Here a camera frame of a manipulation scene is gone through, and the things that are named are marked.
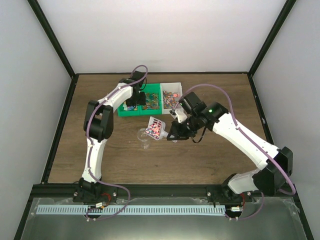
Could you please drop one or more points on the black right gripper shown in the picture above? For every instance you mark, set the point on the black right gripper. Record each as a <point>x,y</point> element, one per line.
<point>178,135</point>

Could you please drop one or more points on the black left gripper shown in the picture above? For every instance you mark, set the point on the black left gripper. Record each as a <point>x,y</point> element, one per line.
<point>141,101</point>

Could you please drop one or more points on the green bin with square lollipops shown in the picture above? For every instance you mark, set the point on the green bin with square lollipops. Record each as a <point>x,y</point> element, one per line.
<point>153,96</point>

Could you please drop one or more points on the lilac slotted plastic scoop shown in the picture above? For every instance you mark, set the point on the lilac slotted plastic scoop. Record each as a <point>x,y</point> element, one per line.
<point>156,129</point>

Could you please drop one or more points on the green bin with star candies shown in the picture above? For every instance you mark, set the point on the green bin with star candies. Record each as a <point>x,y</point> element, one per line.
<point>128,111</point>

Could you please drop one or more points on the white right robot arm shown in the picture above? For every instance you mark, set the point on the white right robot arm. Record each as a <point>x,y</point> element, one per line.
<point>273,164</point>

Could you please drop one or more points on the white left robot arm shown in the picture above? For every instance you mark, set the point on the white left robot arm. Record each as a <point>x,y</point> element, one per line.
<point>99,125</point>

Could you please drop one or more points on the clear plastic jar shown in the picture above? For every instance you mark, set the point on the clear plastic jar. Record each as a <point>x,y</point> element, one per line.
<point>145,144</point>

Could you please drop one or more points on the clear plastic dome lid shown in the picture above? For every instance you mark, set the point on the clear plastic dome lid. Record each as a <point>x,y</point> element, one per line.
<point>142,135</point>

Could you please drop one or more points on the white bin with swirl lollipops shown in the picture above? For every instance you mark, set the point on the white bin with swirl lollipops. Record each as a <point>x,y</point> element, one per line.
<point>170,95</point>

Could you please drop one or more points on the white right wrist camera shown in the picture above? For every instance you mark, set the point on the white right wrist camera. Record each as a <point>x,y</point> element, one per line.
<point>178,115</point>

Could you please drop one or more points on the light blue slotted cable duct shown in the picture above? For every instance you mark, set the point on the light blue slotted cable duct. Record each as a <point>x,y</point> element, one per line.
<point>133,210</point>

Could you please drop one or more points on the black front mounting rail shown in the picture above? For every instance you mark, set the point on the black front mounting rail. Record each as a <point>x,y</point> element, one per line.
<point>214,193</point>

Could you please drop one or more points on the black enclosure frame post left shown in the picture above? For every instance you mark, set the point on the black enclosure frame post left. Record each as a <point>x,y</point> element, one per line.
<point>42,19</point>

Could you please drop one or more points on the black enclosure frame post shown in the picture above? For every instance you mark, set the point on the black enclosure frame post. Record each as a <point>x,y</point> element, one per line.
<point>42,19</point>
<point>276,27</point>

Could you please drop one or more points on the black enclosure frame post right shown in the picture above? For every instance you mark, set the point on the black enclosure frame post right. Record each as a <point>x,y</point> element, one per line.
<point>276,27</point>

